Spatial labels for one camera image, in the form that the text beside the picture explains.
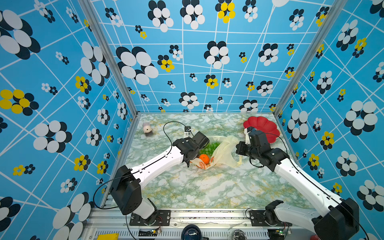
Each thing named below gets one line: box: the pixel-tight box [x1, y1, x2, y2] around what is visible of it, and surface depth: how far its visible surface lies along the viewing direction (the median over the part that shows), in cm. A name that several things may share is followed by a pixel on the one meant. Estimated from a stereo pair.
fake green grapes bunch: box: [199, 142, 220, 157], surface depth 96 cm
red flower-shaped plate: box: [243, 116, 280, 144], surface depth 113 cm
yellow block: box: [96, 233, 119, 240], surface depth 70 cm
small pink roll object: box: [142, 122, 153, 134], surface depth 104 cm
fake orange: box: [199, 154, 210, 165], surface depth 92 cm
